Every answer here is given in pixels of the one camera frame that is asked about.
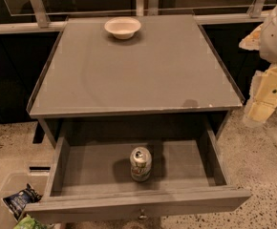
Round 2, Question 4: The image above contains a white paper bowl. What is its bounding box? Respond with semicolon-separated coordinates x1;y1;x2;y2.
104;17;141;40

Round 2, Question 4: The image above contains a metal railing with glass panels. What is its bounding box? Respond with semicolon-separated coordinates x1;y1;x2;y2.
0;0;277;34

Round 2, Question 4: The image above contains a green snack bag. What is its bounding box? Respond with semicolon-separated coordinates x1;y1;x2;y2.
13;216;48;229

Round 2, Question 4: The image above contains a metal drawer knob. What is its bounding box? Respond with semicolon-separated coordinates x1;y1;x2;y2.
138;209;148;221

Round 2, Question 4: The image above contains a clear plastic bin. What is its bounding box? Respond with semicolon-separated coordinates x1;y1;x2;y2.
0;171;67;229

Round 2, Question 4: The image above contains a grey open top drawer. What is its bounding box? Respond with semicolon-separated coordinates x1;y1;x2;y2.
26;121;251;223

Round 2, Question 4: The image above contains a dark blue snack bag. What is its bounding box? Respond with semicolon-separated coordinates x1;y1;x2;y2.
2;183;42;220

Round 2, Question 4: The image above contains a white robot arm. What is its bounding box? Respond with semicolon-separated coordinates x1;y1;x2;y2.
239;5;277;127

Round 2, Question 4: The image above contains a grey cabinet with counter top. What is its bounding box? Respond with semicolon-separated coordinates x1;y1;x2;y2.
28;15;244;136

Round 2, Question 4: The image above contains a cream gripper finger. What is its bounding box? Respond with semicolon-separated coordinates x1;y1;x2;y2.
239;25;262;51
243;64;277;127

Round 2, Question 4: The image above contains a silver green 7up can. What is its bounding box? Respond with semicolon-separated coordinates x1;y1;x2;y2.
130;147;152;182

